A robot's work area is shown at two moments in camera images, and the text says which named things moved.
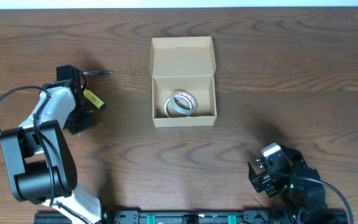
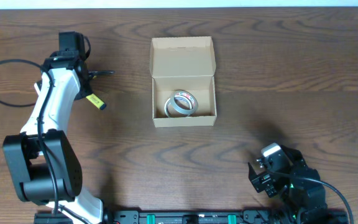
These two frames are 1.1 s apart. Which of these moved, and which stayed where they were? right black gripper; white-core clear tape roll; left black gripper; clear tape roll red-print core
Moved: left black gripper
Stayed: clear tape roll red-print core; white-core clear tape roll; right black gripper
